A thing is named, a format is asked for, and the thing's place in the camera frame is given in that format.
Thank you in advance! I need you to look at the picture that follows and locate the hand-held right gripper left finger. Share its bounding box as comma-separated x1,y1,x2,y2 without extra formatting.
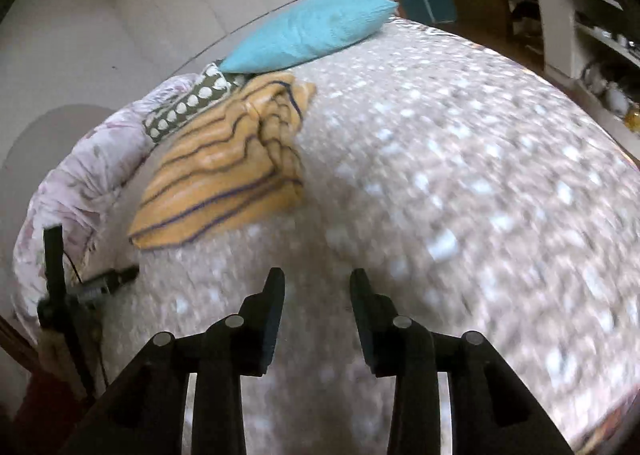
60,267,286,455

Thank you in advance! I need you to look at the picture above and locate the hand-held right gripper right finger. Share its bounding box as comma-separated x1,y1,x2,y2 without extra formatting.
349,268,576,455

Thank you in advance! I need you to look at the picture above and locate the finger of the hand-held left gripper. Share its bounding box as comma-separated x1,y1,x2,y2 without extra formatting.
75,264,141,303

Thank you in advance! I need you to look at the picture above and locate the yellow striped sweater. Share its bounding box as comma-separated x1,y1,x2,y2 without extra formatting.
127,72,317,251

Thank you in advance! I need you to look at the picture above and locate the pink floral quilt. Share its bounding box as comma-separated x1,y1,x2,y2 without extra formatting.
12,74,201,336

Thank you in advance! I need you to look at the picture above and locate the white textured bedspread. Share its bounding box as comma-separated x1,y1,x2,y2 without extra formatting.
30,18,640,455

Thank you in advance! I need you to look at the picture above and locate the olive polka dot pillow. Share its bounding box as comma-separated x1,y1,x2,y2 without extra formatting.
142,62,248,145

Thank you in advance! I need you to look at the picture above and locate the turquoise pillow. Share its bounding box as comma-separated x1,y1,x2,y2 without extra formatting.
217,0,400,75

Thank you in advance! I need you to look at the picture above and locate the wooden wardrobe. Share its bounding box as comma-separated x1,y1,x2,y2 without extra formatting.
435,0,548,73

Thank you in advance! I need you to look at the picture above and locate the white shelf unit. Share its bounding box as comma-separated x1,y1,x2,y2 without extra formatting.
532,0,640,161

